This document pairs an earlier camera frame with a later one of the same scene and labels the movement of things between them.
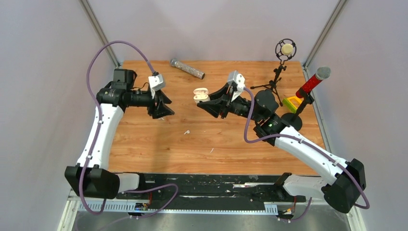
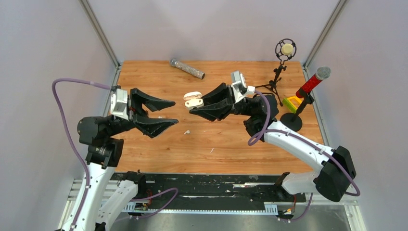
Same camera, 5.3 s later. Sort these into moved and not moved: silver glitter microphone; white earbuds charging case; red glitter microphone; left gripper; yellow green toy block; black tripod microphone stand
Moved: white earbuds charging case; left gripper
Not moved: red glitter microphone; yellow green toy block; silver glitter microphone; black tripod microphone stand
